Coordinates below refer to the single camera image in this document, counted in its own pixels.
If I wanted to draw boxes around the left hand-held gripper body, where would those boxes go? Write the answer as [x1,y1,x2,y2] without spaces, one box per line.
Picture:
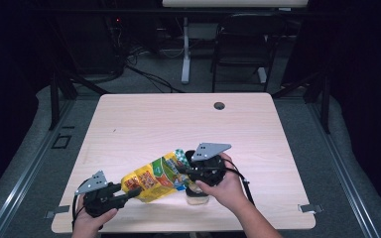
[74,170,124,219]

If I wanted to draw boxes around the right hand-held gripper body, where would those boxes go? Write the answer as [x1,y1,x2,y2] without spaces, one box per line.
[188,142,233,188]

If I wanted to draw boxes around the clear jar with black lid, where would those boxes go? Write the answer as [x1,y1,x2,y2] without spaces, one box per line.
[185,180,210,206]

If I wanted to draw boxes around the yellow spouted food pouch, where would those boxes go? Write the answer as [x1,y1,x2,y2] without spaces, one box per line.
[120,148,193,204]

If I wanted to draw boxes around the person's left hand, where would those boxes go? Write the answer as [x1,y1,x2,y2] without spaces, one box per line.
[70,194,119,238]

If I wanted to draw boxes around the person's right hand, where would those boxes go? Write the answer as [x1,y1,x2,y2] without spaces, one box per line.
[194,152,250,216]

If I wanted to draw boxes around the white desk leg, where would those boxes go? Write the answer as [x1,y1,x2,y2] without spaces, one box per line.
[181,16,192,85]
[257,65,269,84]

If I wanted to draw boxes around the black metal stand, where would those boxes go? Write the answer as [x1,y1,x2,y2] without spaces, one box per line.
[47,63,111,132]
[271,70,332,135]

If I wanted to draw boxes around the grey metal table clamp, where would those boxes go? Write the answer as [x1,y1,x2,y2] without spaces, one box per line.
[297,203,324,214]

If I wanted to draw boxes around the black folding chair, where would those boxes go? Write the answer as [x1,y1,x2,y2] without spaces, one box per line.
[209,13,288,94]

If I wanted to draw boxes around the black equipment with red light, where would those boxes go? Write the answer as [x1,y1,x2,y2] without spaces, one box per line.
[104,13,127,74]

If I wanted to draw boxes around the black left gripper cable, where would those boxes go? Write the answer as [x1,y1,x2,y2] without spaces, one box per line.
[71,178,92,231]

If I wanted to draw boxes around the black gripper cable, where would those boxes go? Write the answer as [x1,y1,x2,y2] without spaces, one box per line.
[71,178,92,231]
[222,158,256,206]

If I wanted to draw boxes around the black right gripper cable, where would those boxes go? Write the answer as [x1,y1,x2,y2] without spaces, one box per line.
[222,158,256,206]

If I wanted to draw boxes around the aluminium floor rail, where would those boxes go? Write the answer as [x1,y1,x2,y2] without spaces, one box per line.
[306,98,381,238]
[0,98,77,238]

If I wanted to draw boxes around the black floor cables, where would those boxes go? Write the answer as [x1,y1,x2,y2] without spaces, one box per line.
[124,46,186,94]

